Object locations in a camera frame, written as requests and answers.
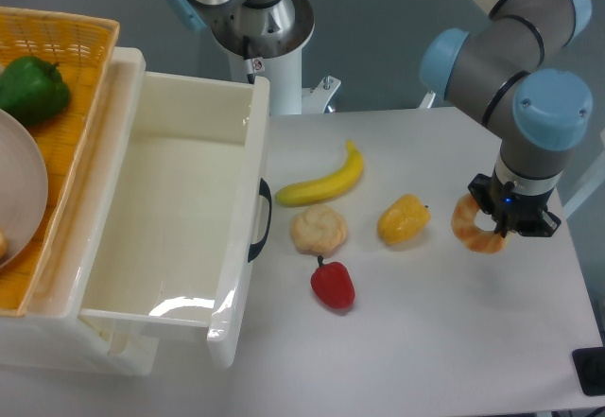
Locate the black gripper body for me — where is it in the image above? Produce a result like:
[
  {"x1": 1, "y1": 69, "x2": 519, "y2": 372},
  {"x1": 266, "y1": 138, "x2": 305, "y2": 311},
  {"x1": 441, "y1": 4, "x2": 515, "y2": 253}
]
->
[{"x1": 468, "y1": 173, "x2": 562, "y2": 237}]

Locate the glazed orange donut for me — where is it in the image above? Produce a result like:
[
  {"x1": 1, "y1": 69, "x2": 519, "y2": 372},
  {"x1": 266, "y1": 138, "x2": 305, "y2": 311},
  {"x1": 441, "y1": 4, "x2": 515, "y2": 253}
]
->
[{"x1": 451, "y1": 194, "x2": 508, "y2": 254}]

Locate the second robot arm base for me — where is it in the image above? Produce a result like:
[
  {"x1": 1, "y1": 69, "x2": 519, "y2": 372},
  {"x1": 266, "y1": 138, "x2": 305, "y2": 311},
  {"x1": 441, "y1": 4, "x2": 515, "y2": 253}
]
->
[{"x1": 166, "y1": 0, "x2": 315, "y2": 60}]

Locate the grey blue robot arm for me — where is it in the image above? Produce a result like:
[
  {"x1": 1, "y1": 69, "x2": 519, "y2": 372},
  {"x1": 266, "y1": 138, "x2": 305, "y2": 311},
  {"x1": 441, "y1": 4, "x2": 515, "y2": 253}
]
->
[{"x1": 420, "y1": 0, "x2": 594, "y2": 237}]

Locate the open white upper drawer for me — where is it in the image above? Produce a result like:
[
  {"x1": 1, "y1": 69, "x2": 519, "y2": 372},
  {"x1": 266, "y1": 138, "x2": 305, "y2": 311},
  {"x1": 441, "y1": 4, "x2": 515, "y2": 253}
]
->
[{"x1": 80, "y1": 72, "x2": 272, "y2": 375}]

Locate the white drawer cabinet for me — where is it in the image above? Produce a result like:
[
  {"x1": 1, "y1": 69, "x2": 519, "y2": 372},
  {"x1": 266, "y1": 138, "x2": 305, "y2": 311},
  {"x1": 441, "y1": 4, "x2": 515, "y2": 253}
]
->
[{"x1": 1, "y1": 47, "x2": 158, "y2": 375}]

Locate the yellow bell pepper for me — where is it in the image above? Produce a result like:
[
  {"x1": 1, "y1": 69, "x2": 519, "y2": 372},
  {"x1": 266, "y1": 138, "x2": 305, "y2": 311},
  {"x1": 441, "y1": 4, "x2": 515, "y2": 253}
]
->
[{"x1": 376, "y1": 194, "x2": 431, "y2": 245}]

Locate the black device at table edge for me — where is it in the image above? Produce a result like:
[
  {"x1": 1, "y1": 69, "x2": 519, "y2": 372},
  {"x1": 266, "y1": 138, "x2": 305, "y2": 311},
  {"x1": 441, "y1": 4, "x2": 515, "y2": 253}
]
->
[{"x1": 572, "y1": 347, "x2": 605, "y2": 396}]

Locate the yellow banana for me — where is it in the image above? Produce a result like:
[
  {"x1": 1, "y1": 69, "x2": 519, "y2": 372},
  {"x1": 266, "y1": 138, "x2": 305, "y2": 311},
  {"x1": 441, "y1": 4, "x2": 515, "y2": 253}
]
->
[{"x1": 275, "y1": 140, "x2": 364, "y2": 207}]

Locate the red bell pepper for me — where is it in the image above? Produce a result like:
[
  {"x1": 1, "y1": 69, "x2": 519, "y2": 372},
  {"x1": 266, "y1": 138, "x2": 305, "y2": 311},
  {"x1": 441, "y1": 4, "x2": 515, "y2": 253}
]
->
[{"x1": 310, "y1": 255, "x2": 355, "y2": 310}]

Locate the beige cream puff pastry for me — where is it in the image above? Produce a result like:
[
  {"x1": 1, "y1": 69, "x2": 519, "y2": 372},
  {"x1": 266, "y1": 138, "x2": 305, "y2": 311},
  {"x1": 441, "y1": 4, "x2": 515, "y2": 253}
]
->
[{"x1": 290, "y1": 204, "x2": 348, "y2": 256}]

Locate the orange woven plastic basket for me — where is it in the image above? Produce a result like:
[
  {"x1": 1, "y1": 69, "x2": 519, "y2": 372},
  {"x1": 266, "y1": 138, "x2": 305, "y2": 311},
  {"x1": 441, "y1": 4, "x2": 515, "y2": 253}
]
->
[{"x1": 1, "y1": 7, "x2": 120, "y2": 317}]

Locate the beige round plate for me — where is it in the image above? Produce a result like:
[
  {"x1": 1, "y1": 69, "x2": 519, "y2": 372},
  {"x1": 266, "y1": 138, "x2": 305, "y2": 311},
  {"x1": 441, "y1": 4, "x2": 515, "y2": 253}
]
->
[{"x1": 1, "y1": 112, "x2": 48, "y2": 266}]

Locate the green bell pepper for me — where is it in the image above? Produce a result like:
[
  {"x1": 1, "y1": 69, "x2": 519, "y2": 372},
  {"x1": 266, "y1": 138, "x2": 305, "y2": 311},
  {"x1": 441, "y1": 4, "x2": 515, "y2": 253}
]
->
[{"x1": 1, "y1": 56, "x2": 71, "y2": 127}]

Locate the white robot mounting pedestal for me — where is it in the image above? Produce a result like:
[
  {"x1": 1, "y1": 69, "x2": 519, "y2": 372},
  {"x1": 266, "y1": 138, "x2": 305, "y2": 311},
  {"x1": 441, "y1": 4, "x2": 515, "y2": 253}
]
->
[{"x1": 226, "y1": 46, "x2": 341, "y2": 115}]

